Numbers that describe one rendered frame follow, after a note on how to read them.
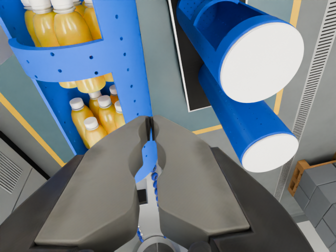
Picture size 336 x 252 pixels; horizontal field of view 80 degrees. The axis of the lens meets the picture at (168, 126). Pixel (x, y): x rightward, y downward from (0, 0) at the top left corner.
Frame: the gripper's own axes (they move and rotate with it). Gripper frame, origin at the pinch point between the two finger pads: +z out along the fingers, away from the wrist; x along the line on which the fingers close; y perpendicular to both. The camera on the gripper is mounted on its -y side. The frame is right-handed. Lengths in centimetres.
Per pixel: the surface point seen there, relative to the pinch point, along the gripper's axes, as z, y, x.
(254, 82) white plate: 55, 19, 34
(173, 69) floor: 163, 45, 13
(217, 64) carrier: 56, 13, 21
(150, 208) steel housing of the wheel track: 78, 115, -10
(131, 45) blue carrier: 36.2, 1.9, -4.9
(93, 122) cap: 43, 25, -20
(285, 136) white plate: 61, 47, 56
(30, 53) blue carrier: 29.3, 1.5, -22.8
